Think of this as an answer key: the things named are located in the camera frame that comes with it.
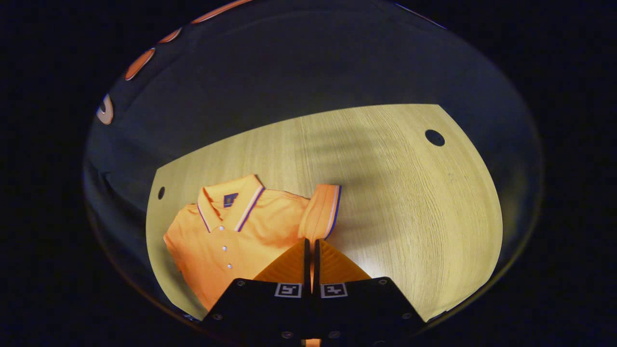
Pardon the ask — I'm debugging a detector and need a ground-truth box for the orange T-shirt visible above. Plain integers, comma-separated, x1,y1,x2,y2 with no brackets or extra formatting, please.
163,173,343,311

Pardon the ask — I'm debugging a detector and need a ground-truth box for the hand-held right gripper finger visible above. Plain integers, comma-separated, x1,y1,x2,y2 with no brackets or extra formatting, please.
201,238,312,347
313,238,428,347

